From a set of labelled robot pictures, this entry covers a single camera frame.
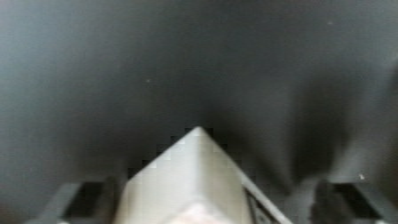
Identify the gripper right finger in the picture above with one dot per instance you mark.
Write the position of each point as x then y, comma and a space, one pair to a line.
350, 203

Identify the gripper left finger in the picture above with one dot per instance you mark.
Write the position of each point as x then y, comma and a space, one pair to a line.
82, 204

